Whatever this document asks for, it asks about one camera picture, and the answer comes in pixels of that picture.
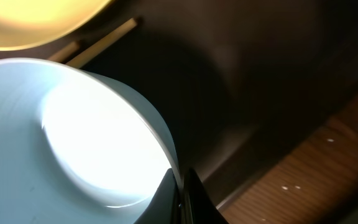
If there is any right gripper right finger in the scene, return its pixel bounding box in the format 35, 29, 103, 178
182, 169, 228, 224

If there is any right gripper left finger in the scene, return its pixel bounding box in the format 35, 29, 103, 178
135, 169, 181, 224

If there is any light blue bowl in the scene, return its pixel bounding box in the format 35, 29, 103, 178
0, 58, 180, 224

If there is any wooden chopstick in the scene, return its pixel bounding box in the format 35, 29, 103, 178
66, 18, 138, 68
47, 41, 81, 63

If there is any yellow round plate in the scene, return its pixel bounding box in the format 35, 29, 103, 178
0, 0, 113, 51

